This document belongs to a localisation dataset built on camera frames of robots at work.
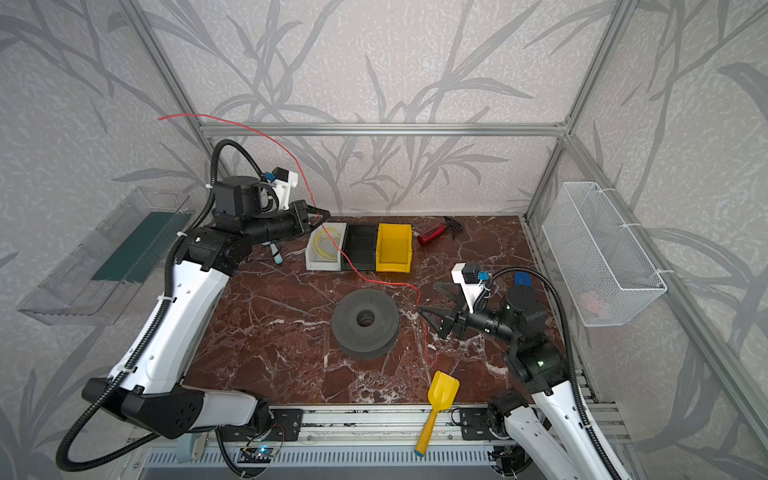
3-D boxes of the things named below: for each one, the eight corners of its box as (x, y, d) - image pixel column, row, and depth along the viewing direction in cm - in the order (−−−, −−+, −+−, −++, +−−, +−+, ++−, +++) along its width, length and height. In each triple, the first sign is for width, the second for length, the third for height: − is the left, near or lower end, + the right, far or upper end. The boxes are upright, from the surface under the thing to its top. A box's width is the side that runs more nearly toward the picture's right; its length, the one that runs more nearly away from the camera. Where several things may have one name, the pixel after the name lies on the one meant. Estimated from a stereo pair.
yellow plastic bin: (376, 273, 105) (374, 262, 100) (378, 234, 117) (377, 223, 112) (412, 273, 105) (413, 262, 100) (411, 234, 117) (412, 223, 112)
